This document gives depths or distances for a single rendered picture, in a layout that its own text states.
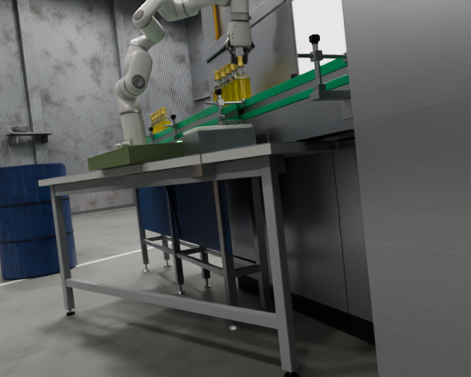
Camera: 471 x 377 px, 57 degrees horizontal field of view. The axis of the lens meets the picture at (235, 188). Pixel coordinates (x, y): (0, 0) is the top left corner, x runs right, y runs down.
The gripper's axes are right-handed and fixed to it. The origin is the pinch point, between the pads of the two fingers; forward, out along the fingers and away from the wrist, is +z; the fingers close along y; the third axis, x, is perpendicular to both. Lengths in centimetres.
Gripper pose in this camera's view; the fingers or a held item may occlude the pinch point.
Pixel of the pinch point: (239, 59)
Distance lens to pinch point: 192.0
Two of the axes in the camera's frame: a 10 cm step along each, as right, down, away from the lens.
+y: -8.9, 1.1, -4.3
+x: 4.5, 2.4, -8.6
